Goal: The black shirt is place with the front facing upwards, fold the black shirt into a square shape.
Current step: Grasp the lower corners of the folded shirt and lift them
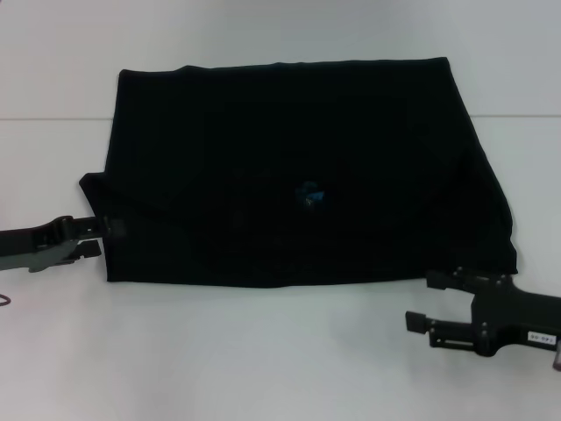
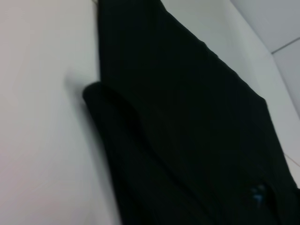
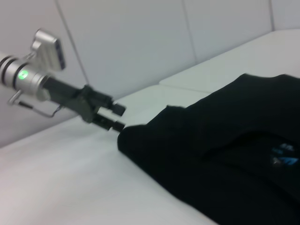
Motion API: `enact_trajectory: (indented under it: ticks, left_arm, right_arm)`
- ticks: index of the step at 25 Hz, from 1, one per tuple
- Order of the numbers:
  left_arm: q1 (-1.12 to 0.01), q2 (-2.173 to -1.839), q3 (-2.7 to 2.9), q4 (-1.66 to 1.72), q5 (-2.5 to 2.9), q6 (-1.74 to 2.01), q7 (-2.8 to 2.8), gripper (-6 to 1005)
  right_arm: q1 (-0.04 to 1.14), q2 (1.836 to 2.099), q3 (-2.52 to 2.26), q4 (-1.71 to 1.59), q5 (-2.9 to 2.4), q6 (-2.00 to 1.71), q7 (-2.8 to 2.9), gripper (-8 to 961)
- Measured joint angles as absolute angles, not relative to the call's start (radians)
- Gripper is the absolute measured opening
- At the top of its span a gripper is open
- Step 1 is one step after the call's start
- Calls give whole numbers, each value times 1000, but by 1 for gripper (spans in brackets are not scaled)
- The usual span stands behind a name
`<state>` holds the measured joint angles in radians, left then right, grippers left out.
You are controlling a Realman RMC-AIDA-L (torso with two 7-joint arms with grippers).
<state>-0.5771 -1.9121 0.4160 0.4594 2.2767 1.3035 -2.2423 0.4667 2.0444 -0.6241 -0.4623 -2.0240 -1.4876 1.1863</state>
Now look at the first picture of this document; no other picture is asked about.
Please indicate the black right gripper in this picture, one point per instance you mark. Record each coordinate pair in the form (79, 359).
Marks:
(517, 316)

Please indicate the black shirt with FREE print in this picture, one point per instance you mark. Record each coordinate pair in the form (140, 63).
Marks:
(307, 175)

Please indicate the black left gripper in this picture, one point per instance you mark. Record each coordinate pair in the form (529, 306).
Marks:
(30, 245)

